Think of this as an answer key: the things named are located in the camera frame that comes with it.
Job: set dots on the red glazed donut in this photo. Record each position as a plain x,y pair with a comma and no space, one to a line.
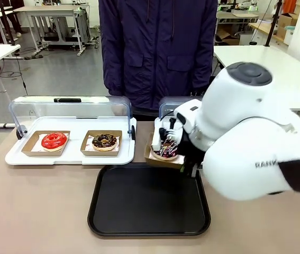
46,144

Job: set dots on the chocolate donut with colourful sprinkles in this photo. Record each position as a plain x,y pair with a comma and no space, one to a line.
165,156

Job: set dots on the large white table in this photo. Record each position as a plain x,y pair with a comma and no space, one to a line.
284,68

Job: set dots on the person in navy jacket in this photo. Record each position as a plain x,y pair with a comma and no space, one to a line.
157,53

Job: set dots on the black tripod pole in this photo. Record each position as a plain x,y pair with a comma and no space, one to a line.
271,23

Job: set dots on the clear display case lid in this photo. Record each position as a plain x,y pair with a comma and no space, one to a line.
99,105
171,101

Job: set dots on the black plastic serving tray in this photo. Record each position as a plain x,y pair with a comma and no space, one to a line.
144,201

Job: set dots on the white printed paper liner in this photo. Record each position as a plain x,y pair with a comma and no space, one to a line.
34,149
87,148
155,143

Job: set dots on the open cardboard box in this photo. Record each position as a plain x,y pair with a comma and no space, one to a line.
226,37

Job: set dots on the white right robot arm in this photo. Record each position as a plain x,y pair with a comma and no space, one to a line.
245,119

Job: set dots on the grey frame workbench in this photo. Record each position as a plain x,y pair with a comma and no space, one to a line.
46,9

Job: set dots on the stacked cardboard box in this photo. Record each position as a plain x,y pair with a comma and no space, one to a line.
286,22

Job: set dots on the chocolate glazed donut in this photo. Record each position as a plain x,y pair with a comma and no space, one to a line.
96,144

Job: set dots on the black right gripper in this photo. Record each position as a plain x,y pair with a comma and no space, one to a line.
192,149

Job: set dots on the brown cardboard donut box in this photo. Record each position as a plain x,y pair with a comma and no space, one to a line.
46,154
160,162
99,154

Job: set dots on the wood top desk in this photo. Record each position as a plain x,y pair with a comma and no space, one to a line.
261,27

